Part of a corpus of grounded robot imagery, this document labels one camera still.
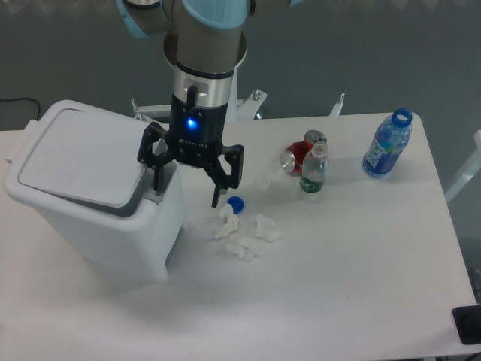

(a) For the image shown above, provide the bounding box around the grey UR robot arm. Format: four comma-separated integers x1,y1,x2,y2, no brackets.
116,1,297,207

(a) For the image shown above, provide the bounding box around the clear green-label plastic bottle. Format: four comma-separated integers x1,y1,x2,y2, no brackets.
300,141,328,194

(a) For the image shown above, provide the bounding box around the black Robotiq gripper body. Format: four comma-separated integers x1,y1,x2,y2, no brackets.
165,96,228,168

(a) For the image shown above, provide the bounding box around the blue bottle cap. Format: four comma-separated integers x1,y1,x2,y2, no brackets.
226,196,245,214

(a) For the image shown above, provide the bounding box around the crumpled white tissue right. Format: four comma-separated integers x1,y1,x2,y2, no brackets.
254,214,282,242

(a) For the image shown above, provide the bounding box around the black floor cable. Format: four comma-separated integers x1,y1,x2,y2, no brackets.
0,97,41,117

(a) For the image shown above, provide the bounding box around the black device at corner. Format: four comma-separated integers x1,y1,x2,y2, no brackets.
452,305,480,345

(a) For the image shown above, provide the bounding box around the crumpled white tissue left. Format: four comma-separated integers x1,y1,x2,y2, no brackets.
213,203,239,239

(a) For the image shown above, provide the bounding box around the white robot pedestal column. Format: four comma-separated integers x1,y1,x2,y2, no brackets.
163,29,249,123

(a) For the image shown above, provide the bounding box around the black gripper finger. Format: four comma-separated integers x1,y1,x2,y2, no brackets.
202,144,244,208
137,122,174,193

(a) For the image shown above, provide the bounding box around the crumpled white tissue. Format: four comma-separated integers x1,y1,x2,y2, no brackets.
254,214,282,242
213,203,239,239
222,237,261,262

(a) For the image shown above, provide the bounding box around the blue plastic drink bottle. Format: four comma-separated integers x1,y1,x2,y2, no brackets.
362,108,413,178

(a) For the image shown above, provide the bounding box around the crumpled white tissue bottom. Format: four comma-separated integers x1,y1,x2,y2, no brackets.
222,237,261,262

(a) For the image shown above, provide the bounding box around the white frame at right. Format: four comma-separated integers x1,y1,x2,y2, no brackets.
444,130,480,203

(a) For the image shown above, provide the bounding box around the white plastic trash can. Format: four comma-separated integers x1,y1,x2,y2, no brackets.
4,100,187,282

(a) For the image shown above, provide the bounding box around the crushed red soda can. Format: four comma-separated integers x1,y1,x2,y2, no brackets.
280,129,327,175

